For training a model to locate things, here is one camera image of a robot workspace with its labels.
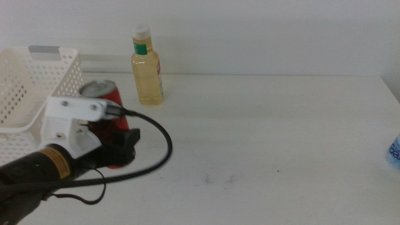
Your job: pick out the white perforated plastic basket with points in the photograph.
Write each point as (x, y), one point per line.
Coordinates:
(15, 129)

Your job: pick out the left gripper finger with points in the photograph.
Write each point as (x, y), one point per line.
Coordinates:
(126, 137)

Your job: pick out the clear water bottle blue label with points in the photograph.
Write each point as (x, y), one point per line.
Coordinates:
(395, 153)

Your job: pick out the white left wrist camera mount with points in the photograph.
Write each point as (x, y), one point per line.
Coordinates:
(62, 125)

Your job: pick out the yellow liquid bottle white cap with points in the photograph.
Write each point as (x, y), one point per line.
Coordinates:
(147, 81)

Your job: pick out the red cola can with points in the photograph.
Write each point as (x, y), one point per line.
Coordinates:
(107, 93)

